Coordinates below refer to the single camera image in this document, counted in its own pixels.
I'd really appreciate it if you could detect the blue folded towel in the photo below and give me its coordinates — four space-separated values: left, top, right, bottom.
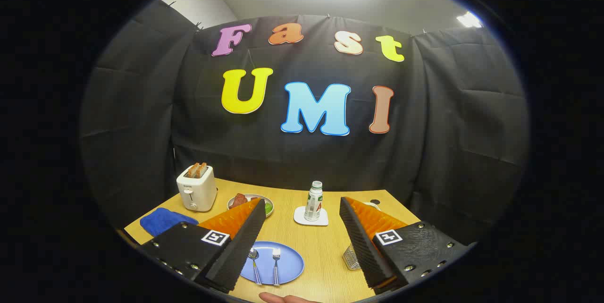
140 207 200 237

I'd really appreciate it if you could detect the ceiling light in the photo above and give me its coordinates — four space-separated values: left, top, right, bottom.
456 11 483 28

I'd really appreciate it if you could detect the beige oval food plate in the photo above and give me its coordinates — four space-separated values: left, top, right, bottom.
227 194 275 219

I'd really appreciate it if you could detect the white square coaster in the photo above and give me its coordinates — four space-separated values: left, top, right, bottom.
294 206 329 227

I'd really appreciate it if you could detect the white toaster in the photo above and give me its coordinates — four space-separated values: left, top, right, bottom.
176 165 218 212

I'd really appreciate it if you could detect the metal wire utensil holder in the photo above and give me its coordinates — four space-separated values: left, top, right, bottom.
342 244 361 271

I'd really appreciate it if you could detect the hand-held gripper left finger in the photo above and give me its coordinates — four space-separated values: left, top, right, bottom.
141 198 267 294

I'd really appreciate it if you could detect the fork with blue checked handle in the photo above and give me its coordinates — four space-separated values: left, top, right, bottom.
272 248 282 286

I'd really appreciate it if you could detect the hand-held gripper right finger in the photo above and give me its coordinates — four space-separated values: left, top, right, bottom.
339 196 475 295

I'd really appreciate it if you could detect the blue round plate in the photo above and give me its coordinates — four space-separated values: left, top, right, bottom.
240 241 305 286

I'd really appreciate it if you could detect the white drink bottle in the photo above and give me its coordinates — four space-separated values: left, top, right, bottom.
304 181 324 222

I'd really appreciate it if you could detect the spoon with blue checked handle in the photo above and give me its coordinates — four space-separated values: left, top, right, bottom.
248 248 263 286

